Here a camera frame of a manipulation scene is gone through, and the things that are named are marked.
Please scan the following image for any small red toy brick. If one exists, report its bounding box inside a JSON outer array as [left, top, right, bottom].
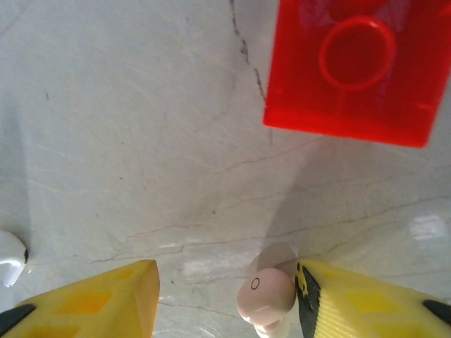
[[263, 0, 451, 149]]

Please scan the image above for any white wireless earbud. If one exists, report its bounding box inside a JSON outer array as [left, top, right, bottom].
[[0, 230, 30, 287]]

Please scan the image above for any pink wireless earbud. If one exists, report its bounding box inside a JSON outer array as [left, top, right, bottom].
[[236, 267, 297, 338]]

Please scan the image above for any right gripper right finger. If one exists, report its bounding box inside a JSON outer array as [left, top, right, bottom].
[[295, 259, 451, 338]]

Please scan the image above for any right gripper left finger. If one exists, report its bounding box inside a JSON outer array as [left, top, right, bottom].
[[0, 259, 162, 338]]

